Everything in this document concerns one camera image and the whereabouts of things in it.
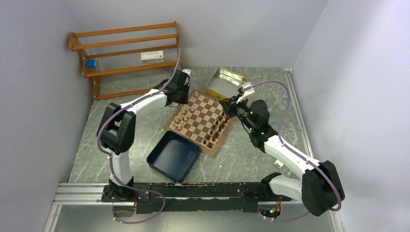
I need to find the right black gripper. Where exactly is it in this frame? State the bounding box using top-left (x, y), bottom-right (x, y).
top-left (220, 94), bottom-right (255, 131)

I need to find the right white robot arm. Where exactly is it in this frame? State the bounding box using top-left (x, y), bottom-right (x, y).
top-left (219, 96), bottom-right (345, 217)

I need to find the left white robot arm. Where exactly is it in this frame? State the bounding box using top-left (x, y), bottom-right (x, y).
top-left (97, 69), bottom-right (191, 201)

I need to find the dark chess pieces group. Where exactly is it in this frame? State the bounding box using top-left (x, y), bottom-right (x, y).
top-left (203, 111), bottom-right (229, 149)

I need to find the wooden chess board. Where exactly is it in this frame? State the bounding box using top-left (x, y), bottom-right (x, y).
top-left (164, 89), bottom-right (236, 157)

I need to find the gold metal tin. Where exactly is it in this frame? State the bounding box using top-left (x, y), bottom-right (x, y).
top-left (205, 67), bottom-right (248, 100)

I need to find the white red box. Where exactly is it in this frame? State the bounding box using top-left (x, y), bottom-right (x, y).
top-left (141, 51), bottom-right (164, 63)

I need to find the blue square tray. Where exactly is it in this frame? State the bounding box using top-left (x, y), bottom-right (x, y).
top-left (146, 131), bottom-right (201, 183)

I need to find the small white plastic part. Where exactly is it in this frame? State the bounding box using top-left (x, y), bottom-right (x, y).
top-left (274, 160), bottom-right (284, 168)

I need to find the wooden shelf rack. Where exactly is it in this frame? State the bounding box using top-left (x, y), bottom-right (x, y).
top-left (68, 21), bottom-right (183, 101)

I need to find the blue capped container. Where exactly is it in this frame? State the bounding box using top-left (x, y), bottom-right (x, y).
top-left (85, 59), bottom-right (98, 69)

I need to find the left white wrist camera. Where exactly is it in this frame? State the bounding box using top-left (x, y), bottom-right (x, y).
top-left (182, 69), bottom-right (191, 76)

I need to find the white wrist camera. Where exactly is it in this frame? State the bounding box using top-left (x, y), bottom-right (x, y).
top-left (182, 69), bottom-right (191, 76)
top-left (236, 82), bottom-right (255, 104)

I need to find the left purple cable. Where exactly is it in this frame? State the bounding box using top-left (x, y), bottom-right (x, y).
top-left (96, 48), bottom-right (182, 225)

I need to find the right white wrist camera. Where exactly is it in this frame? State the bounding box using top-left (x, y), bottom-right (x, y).
top-left (236, 82), bottom-right (255, 104)

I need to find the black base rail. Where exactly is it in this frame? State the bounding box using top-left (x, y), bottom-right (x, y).
top-left (101, 182), bottom-right (291, 214)

